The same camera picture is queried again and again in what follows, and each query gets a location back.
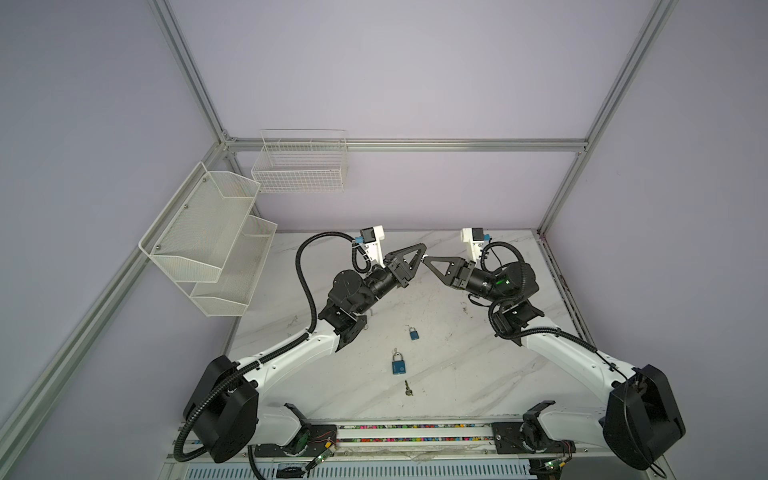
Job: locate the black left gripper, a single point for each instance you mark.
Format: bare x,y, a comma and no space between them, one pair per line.
396,266

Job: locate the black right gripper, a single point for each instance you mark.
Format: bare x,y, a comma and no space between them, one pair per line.
459,271

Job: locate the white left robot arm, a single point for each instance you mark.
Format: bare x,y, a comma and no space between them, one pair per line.
224,413

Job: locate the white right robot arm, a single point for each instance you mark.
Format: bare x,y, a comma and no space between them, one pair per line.
638,418

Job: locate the large blue padlock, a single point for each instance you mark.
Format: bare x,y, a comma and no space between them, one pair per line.
398,364

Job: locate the lower white mesh shelf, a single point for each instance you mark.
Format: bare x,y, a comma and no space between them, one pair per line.
232,294

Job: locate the white mesh shelf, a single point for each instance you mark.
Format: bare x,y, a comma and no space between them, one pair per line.
191,240
232,294

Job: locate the upper white mesh shelf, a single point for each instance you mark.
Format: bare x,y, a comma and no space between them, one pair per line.
191,240

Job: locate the white wire basket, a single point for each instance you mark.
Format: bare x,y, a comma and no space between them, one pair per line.
301,161

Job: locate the aluminium frame horizontal beam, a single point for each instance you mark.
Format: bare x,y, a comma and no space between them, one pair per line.
426,145

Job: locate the aluminium frame corner post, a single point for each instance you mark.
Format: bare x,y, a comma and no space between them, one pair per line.
648,34

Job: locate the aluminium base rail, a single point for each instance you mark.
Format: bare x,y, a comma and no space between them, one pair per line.
447,449

